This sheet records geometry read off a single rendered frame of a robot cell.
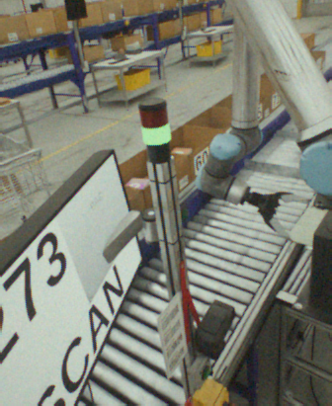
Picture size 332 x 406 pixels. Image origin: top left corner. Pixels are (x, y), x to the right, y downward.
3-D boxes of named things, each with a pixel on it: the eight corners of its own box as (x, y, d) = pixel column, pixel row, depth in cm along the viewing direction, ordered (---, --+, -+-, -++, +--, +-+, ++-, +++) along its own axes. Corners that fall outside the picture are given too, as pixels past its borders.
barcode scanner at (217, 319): (239, 327, 99) (236, 303, 94) (220, 365, 92) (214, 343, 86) (217, 318, 103) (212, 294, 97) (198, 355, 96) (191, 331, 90)
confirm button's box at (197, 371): (201, 392, 93) (199, 375, 90) (190, 386, 95) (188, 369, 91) (213, 370, 98) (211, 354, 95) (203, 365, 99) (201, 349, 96)
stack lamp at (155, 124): (160, 146, 64) (155, 113, 61) (138, 142, 66) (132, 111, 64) (176, 135, 67) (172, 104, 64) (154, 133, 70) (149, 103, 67)
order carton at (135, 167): (148, 220, 171) (143, 190, 163) (104, 206, 187) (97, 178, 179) (192, 183, 198) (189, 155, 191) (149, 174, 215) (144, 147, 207)
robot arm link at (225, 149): (227, 126, 121) (217, 155, 129) (207, 137, 114) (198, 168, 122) (251, 140, 117) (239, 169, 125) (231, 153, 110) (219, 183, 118)
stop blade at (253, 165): (318, 184, 212) (320, 170, 208) (244, 171, 237) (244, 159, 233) (319, 184, 212) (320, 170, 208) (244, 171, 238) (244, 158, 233)
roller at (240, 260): (272, 280, 153) (272, 271, 151) (170, 245, 182) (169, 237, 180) (276, 272, 157) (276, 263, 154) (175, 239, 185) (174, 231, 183)
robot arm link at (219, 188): (197, 170, 121) (190, 192, 127) (231, 186, 118) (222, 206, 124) (207, 156, 127) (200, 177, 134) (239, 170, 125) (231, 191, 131)
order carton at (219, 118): (224, 154, 226) (222, 128, 218) (184, 148, 242) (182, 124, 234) (250, 132, 253) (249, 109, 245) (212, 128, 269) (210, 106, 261)
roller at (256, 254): (277, 270, 158) (278, 261, 156) (177, 238, 186) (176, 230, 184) (281, 263, 161) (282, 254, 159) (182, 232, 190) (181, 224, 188)
